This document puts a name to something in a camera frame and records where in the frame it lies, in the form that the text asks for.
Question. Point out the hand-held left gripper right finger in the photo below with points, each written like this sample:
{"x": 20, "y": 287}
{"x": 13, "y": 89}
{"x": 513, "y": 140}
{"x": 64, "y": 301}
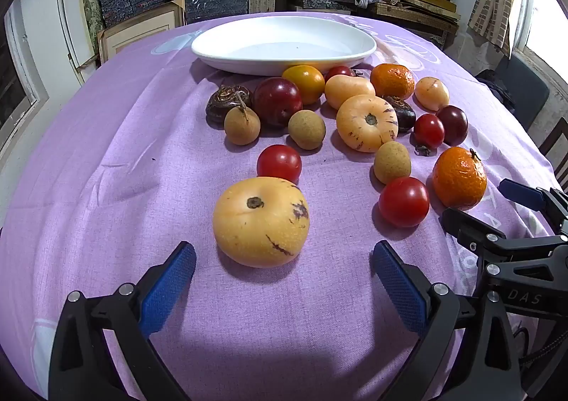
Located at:
{"x": 399, "y": 290}

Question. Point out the black bag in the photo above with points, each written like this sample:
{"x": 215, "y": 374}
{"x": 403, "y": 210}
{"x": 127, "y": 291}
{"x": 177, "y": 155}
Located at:
{"x": 492, "y": 88}

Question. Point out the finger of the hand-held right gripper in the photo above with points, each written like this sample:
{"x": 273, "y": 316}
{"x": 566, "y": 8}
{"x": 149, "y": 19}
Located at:
{"x": 519, "y": 194}
{"x": 470, "y": 228}

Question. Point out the white leaning panel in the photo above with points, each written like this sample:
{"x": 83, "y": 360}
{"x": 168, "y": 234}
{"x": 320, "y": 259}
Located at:
{"x": 71, "y": 19}

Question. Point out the tan longan with stem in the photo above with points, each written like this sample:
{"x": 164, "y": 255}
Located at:
{"x": 241, "y": 127}

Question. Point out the large red plum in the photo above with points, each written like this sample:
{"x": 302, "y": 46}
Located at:
{"x": 278, "y": 101}

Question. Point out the yellow orange tomato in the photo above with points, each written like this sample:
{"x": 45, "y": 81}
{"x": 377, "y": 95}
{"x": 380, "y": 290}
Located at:
{"x": 305, "y": 82}

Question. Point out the bright window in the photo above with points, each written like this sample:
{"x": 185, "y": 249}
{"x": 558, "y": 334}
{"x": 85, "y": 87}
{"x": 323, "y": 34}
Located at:
{"x": 546, "y": 15}

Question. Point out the black chair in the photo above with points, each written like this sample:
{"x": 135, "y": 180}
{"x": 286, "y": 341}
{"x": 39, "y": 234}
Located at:
{"x": 528, "y": 90}

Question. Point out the small pale pepino melon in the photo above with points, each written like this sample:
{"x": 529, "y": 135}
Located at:
{"x": 431, "y": 93}

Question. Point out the white framed sliding window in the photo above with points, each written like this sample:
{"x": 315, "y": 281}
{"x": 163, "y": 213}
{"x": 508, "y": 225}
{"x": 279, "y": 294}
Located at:
{"x": 17, "y": 86}

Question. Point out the large yellow pepino melon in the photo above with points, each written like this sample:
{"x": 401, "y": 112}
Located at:
{"x": 257, "y": 228}

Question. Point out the purple printed tablecloth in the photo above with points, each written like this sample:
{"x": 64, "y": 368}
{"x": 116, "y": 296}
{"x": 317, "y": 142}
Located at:
{"x": 133, "y": 206}

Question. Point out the white oval plate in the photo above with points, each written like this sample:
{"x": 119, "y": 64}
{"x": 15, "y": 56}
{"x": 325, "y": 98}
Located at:
{"x": 284, "y": 44}

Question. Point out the orange mandarin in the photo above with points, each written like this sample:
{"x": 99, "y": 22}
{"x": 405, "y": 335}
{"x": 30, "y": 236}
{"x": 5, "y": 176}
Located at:
{"x": 459, "y": 179}
{"x": 392, "y": 80}

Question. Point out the pale elongated pepino melon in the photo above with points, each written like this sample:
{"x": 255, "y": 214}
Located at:
{"x": 348, "y": 90}

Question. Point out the small dark purple plum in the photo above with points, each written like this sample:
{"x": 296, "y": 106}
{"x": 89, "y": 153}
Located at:
{"x": 453, "y": 123}

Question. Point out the red cherry tomato with calyx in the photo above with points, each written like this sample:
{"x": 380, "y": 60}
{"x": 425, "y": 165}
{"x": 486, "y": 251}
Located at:
{"x": 428, "y": 131}
{"x": 339, "y": 72}

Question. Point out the purple striped pepino melon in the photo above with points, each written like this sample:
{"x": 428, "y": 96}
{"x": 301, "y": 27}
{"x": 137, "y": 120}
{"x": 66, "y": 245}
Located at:
{"x": 366, "y": 123}

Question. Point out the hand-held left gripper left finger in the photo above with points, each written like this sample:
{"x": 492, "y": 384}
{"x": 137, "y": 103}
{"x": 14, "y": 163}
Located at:
{"x": 171, "y": 285}

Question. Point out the wooden picture frame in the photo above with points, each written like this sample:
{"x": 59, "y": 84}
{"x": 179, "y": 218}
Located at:
{"x": 133, "y": 35}

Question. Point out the dark wooden chair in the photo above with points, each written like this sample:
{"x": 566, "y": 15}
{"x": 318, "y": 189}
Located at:
{"x": 558, "y": 139}

